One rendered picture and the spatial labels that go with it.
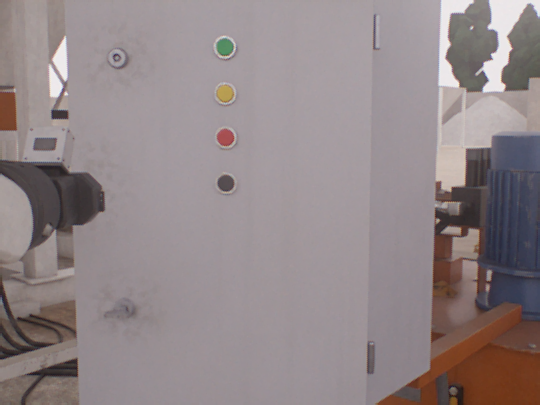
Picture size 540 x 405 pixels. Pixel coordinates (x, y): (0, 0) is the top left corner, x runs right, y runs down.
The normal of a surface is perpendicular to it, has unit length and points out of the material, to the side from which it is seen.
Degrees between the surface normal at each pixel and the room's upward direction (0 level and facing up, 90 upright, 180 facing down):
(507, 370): 90
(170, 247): 90
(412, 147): 90
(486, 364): 90
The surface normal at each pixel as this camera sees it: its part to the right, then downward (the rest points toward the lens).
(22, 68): -0.65, 0.09
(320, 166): -0.06, 0.12
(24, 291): 0.76, 0.07
